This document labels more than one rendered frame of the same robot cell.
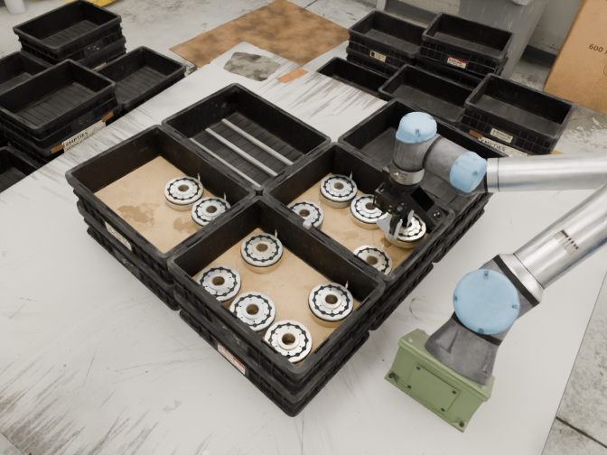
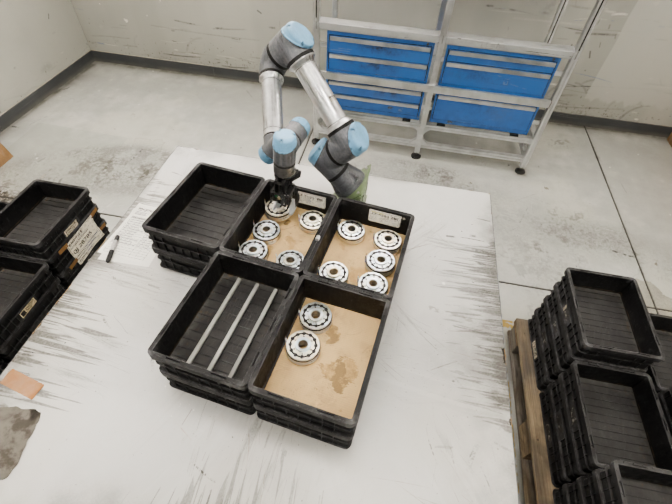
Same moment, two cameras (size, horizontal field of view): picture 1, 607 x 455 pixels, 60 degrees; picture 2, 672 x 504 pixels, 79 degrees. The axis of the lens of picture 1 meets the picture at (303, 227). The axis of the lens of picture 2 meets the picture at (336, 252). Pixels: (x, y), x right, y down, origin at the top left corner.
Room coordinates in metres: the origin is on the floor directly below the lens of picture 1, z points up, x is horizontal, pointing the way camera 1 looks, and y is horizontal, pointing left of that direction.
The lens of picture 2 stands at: (1.13, 0.89, 1.96)
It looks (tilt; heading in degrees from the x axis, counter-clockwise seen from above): 49 degrees down; 248
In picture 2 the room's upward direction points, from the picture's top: 4 degrees clockwise
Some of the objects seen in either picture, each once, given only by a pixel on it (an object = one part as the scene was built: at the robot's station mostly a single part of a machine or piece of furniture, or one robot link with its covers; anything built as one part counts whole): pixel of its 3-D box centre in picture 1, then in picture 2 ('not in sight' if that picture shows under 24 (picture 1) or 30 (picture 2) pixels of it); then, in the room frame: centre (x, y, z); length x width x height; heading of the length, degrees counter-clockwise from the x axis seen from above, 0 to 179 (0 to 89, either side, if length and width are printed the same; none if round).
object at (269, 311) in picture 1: (252, 311); (380, 260); (0.63, 0.10, 0.86); 0.10 x 0.10 x 0.01
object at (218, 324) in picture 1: (275, 288); (360, 253); (0.69, 0.05, 0.87); 0.40 x 0.30 x 0.11; 52
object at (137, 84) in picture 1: (139, 103); not in sight; (2.08, 0.84, 0.31); 0.40 x 0.30 x 0.34; 150
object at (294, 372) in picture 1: (275, 275); (362, 244); (0.69, 0.05, 0.92); 0.40 x 0.30 x 0.02; 52
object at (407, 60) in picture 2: not in sight; (375, 78); (-0.14, -1.65, 0.60); 0.72 x 0.03 x 0.56; 150
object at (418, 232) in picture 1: (406, 225); (278, 207); (0.91, -0.26, 0.88); 0.10 x 0.10 x 0.01
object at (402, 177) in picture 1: (406, 169); (285, 167); (0.88, -0.22, 1.09); 0.08 x 0.08 x 0.05
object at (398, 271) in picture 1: (358, 206); (282, 223); (0.93, -0.13, 0.92); 0.40 x 0.30 x 0.02; 52
